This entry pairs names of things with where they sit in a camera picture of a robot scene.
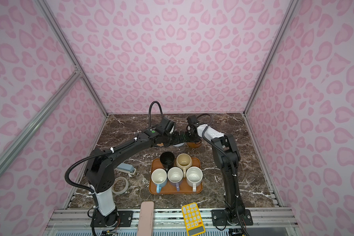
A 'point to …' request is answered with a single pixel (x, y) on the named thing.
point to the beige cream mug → (184, 161)
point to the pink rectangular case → (146, 220)
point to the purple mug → (175, 176)
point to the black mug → (167, 159)
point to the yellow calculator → (193, 220)
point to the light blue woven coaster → (179, 144)
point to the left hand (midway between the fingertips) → (183, 138)
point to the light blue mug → (159, 177)
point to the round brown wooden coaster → (193, 144)
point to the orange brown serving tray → (168, 189)
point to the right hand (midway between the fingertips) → (189, 138)
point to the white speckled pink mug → (194, 176)
